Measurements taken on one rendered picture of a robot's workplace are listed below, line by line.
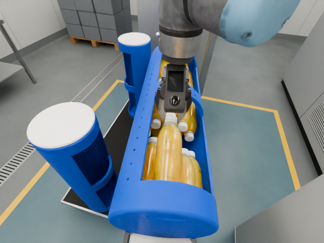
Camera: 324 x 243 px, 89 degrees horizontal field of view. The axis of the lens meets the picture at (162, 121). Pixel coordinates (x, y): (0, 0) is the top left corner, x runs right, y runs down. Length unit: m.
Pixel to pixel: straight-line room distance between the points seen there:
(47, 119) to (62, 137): 0.14
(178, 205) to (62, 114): 0.69
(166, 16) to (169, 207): 0.36
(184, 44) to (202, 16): 0.09
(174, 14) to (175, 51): 0.06
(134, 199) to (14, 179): 1.89
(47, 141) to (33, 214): 1.19
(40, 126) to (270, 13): 0.86
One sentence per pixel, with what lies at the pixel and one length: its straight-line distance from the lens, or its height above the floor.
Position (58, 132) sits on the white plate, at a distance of 0.83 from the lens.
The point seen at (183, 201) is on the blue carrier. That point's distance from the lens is 0.39.
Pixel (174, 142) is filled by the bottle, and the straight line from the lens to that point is 0.45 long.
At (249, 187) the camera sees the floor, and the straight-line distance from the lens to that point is 1.95.
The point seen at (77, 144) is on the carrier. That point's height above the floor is 1.01.
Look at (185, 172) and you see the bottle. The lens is 0.50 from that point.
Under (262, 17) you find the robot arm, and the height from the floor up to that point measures 1.54.
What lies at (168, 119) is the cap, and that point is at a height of 1.25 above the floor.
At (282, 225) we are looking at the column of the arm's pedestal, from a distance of 1.14.
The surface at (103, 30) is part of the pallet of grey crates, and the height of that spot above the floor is 0.36.
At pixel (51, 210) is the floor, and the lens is 1.87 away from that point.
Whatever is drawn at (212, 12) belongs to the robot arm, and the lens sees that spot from 0.27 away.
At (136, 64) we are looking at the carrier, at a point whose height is 0.87.
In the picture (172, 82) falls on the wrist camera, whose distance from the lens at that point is 0.38.
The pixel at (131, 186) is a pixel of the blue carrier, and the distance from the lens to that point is 0.42.
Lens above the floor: 1.59
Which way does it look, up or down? 47 degrees down
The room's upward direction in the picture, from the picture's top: 3 degrees clockwise
